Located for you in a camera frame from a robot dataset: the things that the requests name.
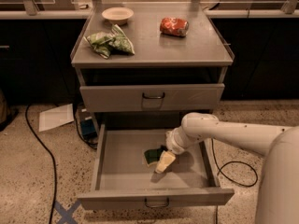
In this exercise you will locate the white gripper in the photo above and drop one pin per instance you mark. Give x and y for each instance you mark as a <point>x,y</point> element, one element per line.
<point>172,146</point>

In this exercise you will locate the green yellow sponge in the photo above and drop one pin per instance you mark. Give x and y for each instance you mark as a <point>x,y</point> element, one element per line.
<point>152,156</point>

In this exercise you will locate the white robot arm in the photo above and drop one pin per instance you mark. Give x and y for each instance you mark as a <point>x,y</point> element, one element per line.
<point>278,198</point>

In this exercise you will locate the open grey middle drawer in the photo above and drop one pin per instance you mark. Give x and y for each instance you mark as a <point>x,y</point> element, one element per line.
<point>122,179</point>

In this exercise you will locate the closed grey top drawer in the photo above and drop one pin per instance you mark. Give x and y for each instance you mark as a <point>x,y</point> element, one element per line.
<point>129,97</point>

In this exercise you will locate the grey metal drawer cabinet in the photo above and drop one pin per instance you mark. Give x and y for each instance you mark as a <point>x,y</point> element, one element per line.
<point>198,58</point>

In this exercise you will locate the blue power box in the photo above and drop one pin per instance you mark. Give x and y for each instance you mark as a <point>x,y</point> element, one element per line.
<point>86,125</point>

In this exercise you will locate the white paper sheet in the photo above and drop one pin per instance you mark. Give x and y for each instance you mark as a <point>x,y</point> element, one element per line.
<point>55,117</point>

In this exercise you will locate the blue tape cross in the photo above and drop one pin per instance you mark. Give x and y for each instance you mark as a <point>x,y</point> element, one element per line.
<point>67,214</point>

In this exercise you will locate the green chip bag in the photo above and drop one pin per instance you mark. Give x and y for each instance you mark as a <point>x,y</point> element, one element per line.
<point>105,43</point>

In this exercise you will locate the crushed orange soda can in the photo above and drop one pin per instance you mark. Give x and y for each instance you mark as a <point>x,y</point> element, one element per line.
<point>174,26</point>

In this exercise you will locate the white bowl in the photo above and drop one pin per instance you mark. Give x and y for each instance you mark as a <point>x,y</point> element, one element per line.
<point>118,15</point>

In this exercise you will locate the black middle drawer handle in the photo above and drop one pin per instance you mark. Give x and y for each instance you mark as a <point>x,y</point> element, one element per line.
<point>149,203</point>

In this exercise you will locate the black drawer handle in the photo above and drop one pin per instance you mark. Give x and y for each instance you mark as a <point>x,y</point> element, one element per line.
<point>149,203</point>
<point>153,97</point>

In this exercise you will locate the black top drawer handle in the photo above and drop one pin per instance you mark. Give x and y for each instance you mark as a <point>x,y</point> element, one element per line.
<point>153,97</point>

